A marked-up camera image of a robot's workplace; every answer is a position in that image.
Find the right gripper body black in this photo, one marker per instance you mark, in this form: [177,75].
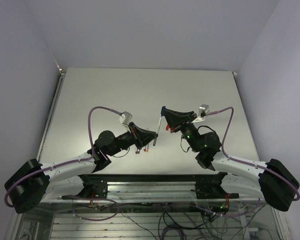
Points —
[188,130]

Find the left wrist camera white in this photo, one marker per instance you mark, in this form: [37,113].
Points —
[125,118]

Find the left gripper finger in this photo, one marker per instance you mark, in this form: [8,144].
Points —
[142,142]
[144,134]

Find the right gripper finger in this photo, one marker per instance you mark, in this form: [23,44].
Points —
[176,121]
[172,114]

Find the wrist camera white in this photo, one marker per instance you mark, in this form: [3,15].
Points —
[125,118]
[203,111]

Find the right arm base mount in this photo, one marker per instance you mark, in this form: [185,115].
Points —
[208,186]

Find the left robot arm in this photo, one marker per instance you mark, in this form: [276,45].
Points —
[34,180]

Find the blue-ended white pen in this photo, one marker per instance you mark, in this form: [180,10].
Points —
[157,130]

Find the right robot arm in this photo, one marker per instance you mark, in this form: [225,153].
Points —
[270,181]

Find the aluminium frame rail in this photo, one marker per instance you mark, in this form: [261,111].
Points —
[151,190]

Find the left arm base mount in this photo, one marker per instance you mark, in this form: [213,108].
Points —
[93,187]

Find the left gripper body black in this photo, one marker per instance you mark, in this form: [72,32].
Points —
[127,139]

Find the yellow-ended white pen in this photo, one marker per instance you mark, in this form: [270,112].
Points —
[147,148]

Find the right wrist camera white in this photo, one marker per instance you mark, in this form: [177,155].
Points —
[203,111]

